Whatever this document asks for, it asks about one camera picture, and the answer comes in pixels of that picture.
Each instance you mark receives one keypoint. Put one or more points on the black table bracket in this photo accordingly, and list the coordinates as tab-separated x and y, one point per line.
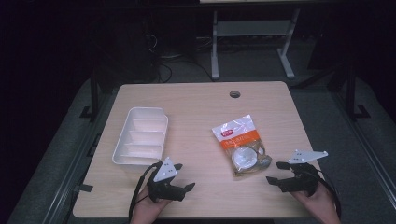
84	188
93	145

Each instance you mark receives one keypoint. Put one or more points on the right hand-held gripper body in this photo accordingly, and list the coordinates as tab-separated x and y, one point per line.
300	182

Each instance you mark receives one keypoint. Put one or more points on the person's left hand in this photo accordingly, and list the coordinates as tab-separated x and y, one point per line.
148	210

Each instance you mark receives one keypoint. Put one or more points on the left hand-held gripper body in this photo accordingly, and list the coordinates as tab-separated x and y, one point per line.
165	190

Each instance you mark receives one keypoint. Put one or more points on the person's right hand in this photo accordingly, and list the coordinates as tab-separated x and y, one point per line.
319	205

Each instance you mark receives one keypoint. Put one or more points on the white metal stand frame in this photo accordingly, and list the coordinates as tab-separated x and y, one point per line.
214	46

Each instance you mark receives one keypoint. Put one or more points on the white divided plastic tray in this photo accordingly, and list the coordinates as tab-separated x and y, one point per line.
140	137

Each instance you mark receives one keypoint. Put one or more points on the black metal stand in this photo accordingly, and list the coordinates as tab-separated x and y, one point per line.
94	93
351	93

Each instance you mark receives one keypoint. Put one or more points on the clear orange snack packet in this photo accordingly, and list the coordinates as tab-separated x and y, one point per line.
241	141

